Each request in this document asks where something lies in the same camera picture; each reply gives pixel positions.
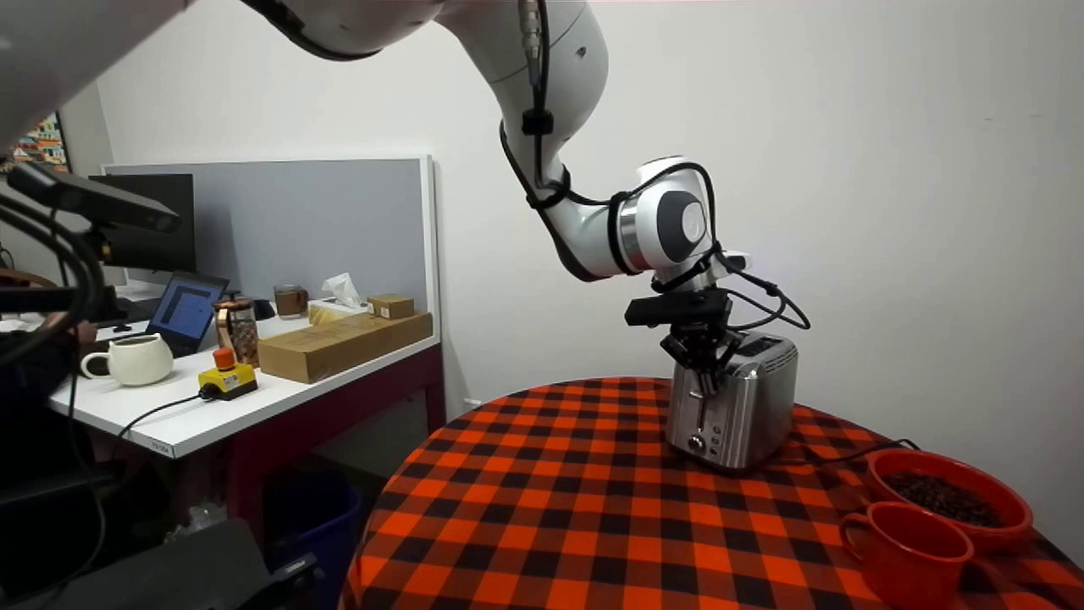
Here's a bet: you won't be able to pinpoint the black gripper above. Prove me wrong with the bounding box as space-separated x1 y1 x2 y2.
661 323 739 379

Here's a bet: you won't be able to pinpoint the silver two-slot toaster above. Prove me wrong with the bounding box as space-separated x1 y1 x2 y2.
661 327 803 478

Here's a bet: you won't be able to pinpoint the red black plaid tablecloth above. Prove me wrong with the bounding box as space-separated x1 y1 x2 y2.
337 377 1084 610

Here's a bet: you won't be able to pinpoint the brown coffee beans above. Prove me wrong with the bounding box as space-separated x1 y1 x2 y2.
888 466 1011 533

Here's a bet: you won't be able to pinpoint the red mug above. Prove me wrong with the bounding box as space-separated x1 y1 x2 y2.
837 497 980 610

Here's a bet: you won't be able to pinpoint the small cardboard box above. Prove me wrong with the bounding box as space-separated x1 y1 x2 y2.
365 291 419 326

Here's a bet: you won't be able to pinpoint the red bowl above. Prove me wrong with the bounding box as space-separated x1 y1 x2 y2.
863 445 1037 558

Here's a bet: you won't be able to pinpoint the flat cardboard box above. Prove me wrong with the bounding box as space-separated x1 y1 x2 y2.
258 308 436 386

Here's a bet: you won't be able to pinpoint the tissue box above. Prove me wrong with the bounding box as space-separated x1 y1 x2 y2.
305 271 377 333

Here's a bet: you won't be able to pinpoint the small brown cube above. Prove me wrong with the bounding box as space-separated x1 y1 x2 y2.
272 280 313 319

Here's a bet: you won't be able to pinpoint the blue bin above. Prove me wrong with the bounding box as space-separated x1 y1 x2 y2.
260 465 372 602

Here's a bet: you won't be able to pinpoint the grey partition panel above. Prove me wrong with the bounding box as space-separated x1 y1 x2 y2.
103 156 442 319

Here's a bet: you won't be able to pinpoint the brown patterned jar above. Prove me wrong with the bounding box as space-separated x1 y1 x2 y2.
216 291 264 368

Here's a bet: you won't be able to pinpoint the yellow orange toy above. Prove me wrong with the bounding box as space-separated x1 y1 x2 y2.
197 341 260 403

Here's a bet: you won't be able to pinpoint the white top desk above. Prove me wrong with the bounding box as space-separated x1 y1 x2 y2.
49 313 447 536

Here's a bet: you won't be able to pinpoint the open laptop blue screen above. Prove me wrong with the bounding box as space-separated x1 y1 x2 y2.
144 274 235 358

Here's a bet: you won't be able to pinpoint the black computer monitor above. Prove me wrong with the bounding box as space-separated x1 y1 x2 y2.
85 169 199 274

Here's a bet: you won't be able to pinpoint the white mug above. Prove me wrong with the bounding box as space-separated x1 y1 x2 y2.
78 327 180 393

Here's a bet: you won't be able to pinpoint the black chair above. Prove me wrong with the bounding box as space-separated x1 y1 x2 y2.
0 516 332 610

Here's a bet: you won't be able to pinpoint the black toaster power cord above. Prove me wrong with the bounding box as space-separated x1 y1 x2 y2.
793 434 922 466

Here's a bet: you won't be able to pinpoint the thin black desk cable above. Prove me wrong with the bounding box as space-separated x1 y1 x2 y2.
115 386 209 445

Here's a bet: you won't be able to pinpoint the black camera on stand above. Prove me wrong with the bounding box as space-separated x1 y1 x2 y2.
0 156 185 268

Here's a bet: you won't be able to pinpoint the colourful wall poster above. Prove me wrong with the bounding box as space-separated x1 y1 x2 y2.
10 107 74 176

